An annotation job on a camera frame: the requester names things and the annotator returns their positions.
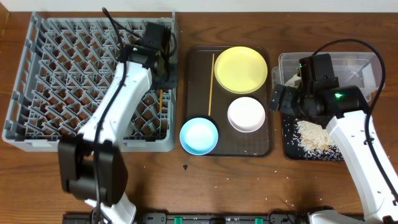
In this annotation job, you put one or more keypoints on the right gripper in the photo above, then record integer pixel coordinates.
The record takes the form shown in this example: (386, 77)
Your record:
(286, 95)

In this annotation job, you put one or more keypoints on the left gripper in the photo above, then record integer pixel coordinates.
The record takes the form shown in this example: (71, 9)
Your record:
(168, 79)

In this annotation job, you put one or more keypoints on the white napkin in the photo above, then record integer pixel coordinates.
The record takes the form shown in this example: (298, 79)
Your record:
(294, 81)

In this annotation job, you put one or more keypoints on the pale pink bowl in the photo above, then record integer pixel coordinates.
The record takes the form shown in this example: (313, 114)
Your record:
(246, 114)

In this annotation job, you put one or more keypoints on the rice and food scraps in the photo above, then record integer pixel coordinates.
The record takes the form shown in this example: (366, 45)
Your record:
(314, 137)

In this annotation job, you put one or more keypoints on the wooden chopstick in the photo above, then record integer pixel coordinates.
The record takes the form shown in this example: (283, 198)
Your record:
(160, 101)
(211, 84)

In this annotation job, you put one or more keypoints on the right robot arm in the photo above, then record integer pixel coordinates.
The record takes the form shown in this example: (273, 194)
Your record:
(331, 89)

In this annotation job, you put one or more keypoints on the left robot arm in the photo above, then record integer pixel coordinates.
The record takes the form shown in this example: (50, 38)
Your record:
(91, 165)

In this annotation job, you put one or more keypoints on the black waste tray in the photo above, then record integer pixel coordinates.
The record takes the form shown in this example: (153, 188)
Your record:
(292, 146)

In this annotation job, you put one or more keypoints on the dark brown serving tray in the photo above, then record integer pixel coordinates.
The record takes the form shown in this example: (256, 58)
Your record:
(231, 143)

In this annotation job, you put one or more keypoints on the yellow plate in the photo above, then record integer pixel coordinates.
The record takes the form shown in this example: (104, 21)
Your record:
(241, 70)

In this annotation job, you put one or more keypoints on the light blue bowl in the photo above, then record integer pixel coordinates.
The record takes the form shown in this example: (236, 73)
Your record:
(199, 136)

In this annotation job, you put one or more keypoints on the clear plastic bin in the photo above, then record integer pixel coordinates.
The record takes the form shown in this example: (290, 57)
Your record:
(352, 68)

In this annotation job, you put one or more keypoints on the grey dish rack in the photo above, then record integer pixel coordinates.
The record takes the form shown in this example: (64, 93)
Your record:
(66, 66)

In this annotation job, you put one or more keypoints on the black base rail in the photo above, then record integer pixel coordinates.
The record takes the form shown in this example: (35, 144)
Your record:
(162, 218)

